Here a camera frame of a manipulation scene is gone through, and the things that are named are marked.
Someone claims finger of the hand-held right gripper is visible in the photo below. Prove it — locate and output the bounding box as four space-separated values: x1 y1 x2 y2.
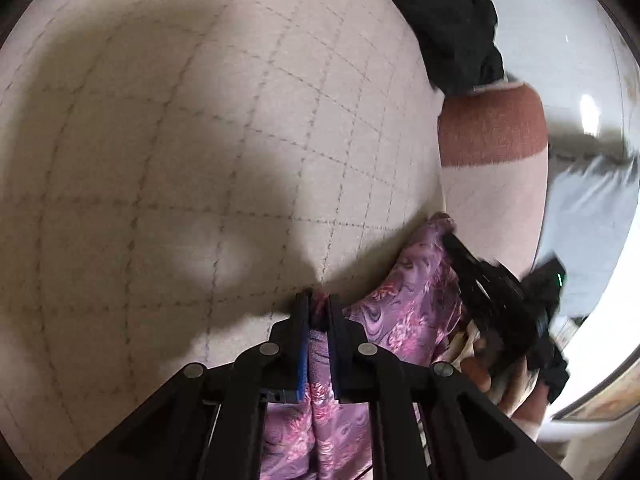
442 232 490 288

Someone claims grey pillow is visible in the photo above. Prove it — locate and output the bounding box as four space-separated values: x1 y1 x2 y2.
532 152 640 318

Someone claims person's right hand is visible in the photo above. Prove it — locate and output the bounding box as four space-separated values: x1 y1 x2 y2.
472 337 551 428

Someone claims pink quilted bed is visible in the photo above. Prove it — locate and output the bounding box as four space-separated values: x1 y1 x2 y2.
0 0 448 480

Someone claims black clothing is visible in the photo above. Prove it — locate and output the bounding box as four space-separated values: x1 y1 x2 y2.
372 0 506 97

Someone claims pink bolster with brown end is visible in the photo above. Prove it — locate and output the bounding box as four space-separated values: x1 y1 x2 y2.
437 82 551 281

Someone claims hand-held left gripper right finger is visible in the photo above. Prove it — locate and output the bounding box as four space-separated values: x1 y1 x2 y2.
325 294 573 480

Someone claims purple floral cloth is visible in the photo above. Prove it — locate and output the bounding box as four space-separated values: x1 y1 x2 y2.
260 212 468 480

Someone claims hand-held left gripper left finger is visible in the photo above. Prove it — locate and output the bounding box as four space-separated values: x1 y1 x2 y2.
57 292 313 480

